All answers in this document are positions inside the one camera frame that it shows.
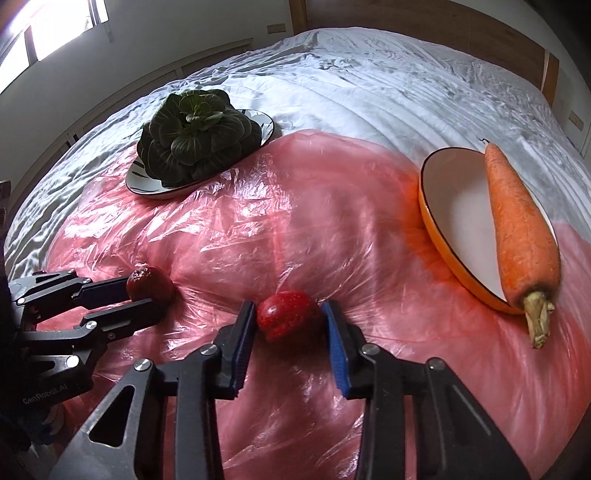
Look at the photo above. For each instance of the wall socket left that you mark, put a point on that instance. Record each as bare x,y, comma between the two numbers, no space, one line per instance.
276,28

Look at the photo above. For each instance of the window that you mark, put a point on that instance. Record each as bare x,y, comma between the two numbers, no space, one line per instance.
42,27

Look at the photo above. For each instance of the white bed duvet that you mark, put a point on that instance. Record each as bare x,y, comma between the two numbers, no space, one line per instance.
408,95

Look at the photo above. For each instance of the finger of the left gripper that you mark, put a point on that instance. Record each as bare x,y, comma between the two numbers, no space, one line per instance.
66,290
121,321

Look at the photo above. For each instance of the wooden headboard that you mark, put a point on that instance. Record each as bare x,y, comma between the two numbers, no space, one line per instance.
442,22

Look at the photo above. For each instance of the wall socket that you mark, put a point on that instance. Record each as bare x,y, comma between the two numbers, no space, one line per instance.
276,28
576,120

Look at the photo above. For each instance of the patterned plate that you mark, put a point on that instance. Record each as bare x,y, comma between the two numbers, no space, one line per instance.
138,182

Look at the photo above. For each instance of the orange carrot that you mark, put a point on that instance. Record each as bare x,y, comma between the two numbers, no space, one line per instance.
527,253

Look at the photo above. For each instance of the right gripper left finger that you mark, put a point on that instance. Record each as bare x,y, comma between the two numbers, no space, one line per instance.
235,342

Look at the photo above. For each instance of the red plum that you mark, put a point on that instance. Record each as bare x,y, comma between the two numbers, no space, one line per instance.
289,316
149,282

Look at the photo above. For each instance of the dark green leafy vegetable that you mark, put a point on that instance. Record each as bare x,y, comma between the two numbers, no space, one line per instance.
195,135

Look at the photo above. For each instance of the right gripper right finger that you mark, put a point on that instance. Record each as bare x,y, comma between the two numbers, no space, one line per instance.
350,369

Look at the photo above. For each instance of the wall socket right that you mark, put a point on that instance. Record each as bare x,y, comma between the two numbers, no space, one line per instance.
576,120

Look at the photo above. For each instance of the pink plastic sheet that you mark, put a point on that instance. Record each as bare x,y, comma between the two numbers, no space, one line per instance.
310,217

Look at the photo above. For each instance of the orange rimmed white dish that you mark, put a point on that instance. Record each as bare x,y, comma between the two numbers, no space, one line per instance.
455,206

